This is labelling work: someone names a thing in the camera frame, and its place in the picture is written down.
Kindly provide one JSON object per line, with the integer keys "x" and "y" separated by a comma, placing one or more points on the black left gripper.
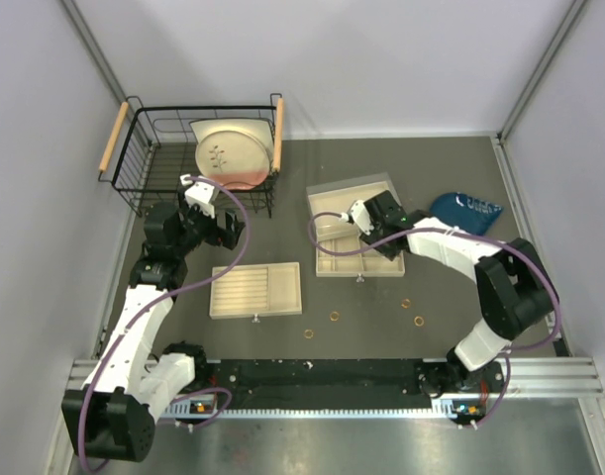
{"x": 228, "y": 237}

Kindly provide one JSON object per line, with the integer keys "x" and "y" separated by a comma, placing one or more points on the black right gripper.
{"x": 390, "y": 253}

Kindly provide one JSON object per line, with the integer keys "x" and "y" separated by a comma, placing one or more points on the beige ring slot tray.
{"x": 257, "y": 291}

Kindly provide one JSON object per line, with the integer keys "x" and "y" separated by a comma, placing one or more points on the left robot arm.
{"x": 113, "y": 415}

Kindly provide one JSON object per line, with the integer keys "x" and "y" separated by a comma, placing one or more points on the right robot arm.
{"x": 514, "y": 290}

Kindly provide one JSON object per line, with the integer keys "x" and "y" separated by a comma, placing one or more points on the round pink white plate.
{"x": 234, "y": 159}

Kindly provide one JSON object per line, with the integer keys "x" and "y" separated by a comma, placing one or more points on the blue leaf shaped dish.
{"x": 468, "y": 213}

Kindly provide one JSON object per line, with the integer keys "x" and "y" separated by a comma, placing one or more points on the square white plate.
{"x": 258, "y": 128}

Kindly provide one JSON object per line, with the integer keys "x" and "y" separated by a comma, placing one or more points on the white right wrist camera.
{"x": 358, "y": 215}

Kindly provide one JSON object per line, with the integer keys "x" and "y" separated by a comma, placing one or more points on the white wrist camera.
{"x": 199, "y": 195}
{"x": 358, "y": 215}

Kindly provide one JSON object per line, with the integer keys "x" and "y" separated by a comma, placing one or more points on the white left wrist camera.
{"x": 199, "y": 195}

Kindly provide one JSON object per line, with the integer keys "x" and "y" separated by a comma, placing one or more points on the black wire dish rack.
{"x": 151, "y": 147}

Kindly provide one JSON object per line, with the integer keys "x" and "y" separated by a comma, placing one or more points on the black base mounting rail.
{"x": 336, "y": 384}

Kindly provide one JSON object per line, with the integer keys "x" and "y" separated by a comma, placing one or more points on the aluminium frame rail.
{"x": 521, "y": 378}

